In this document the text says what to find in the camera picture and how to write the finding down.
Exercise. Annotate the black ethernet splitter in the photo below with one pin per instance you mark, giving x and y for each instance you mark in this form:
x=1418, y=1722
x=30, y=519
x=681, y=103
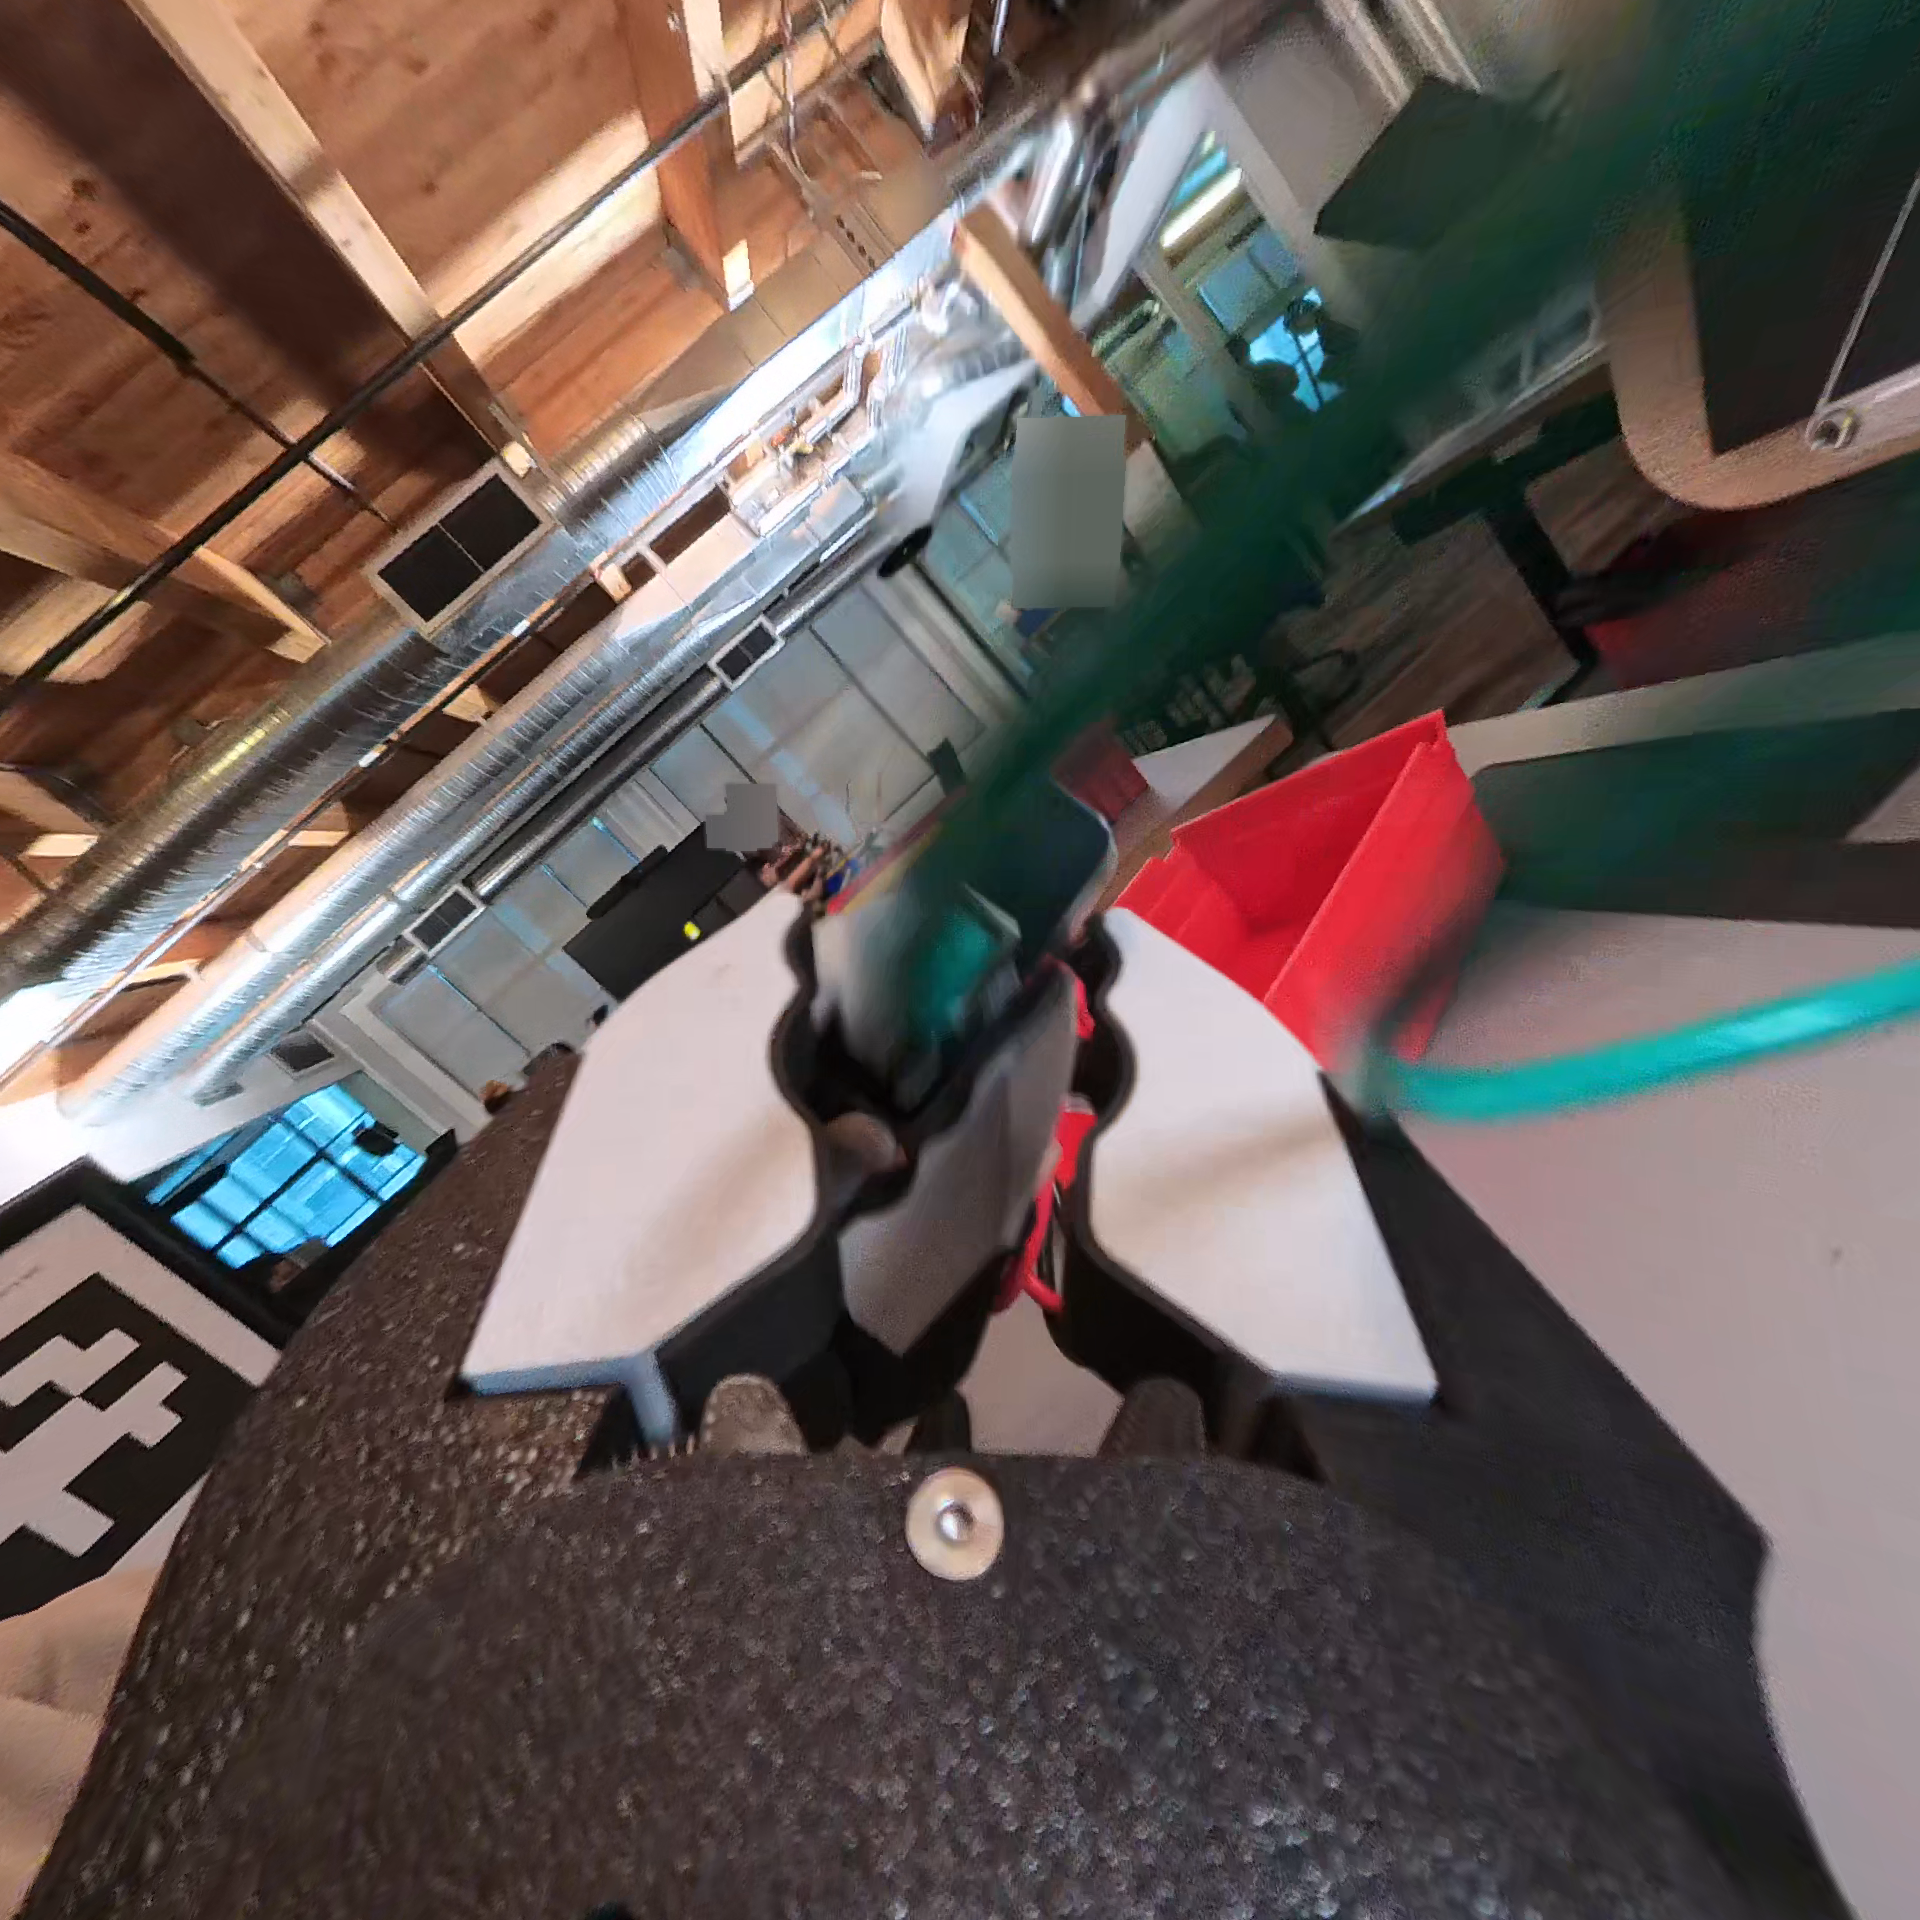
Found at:
x=1072, y=862

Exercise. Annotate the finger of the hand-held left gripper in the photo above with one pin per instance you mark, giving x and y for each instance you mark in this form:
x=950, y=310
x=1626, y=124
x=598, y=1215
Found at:
x=944, y=1215

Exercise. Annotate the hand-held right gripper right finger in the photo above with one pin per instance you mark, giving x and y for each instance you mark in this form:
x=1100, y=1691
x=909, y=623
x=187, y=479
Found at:
x=1230, y=1202

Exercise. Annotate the wooden ceiling beam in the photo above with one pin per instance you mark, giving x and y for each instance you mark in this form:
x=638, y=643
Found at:
x=1036, y=317

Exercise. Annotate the round metal duct pipe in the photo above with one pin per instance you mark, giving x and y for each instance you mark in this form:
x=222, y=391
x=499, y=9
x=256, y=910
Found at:
x=300, y=722
x=451, y=886

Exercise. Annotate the red plastic bin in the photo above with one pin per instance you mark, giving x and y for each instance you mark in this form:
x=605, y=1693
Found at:
x=1348, y=902

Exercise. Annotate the white ceiling vent frame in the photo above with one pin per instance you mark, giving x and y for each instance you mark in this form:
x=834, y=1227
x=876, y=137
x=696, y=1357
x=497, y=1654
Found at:
x=451, y=547

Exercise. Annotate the small black panel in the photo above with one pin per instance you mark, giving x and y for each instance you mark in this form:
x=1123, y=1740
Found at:
x=1425, y=165

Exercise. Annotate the window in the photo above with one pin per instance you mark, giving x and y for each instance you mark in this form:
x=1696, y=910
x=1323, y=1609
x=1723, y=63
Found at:
x=269, y=1171
x=1244, y=285

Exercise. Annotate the black table mat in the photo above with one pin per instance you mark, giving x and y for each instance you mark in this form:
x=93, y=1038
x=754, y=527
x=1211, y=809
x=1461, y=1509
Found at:
x=1723, y=826

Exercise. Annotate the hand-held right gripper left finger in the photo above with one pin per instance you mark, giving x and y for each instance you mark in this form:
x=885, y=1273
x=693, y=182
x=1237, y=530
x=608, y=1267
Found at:
x=644, y=1202

